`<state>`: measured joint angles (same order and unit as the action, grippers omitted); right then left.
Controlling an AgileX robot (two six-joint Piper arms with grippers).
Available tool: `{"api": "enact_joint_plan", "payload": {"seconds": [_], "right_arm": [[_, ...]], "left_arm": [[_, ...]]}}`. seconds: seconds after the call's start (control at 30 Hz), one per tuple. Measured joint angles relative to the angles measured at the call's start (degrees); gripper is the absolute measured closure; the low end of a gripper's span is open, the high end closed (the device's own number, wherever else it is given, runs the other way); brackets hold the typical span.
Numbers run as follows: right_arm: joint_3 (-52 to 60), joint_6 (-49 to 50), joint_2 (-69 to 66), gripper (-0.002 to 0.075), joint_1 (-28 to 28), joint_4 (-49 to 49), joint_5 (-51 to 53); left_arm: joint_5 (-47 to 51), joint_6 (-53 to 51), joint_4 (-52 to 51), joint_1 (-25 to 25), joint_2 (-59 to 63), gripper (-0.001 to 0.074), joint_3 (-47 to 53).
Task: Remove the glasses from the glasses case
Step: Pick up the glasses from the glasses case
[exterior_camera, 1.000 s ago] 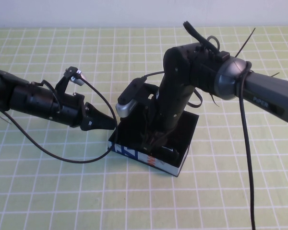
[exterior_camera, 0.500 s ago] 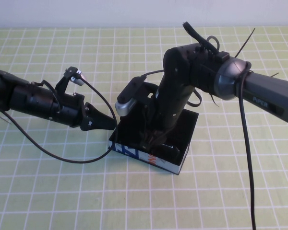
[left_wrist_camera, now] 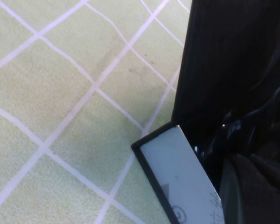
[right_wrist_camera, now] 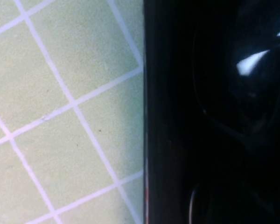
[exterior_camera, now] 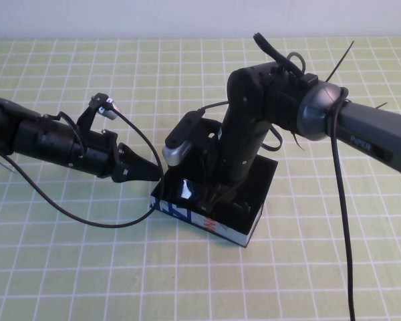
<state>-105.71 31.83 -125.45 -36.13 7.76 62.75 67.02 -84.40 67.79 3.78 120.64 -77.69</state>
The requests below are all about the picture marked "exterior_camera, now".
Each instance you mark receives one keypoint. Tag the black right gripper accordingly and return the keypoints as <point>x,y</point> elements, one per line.
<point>240,157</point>

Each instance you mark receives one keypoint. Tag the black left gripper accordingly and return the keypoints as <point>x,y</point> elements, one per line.
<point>100,154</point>

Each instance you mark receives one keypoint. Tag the black printed glasses case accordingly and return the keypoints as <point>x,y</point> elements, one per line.
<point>264,180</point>

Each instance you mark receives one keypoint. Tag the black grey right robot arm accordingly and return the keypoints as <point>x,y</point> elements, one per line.
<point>371,133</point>

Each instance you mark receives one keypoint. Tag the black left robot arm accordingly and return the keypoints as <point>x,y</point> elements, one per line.
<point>20,130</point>

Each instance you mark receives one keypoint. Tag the green checked tablecloth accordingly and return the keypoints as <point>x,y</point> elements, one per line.
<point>87,284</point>

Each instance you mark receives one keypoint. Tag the black zip tie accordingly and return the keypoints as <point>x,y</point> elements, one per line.
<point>341,60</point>
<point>381,106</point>

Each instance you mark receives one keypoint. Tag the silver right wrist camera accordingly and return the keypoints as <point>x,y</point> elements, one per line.
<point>173,155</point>

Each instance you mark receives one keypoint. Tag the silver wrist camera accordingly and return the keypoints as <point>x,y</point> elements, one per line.
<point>173,155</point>
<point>112,112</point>

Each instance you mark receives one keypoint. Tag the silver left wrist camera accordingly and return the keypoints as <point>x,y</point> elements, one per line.
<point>112,112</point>

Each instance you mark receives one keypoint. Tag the black right camera bracket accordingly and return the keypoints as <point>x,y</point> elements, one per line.
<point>185,128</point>

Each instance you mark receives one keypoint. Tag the black camera bracket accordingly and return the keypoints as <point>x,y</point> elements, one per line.
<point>185,128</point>
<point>87,118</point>

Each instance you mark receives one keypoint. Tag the black left camera bracket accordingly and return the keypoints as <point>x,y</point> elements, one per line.
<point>87,118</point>

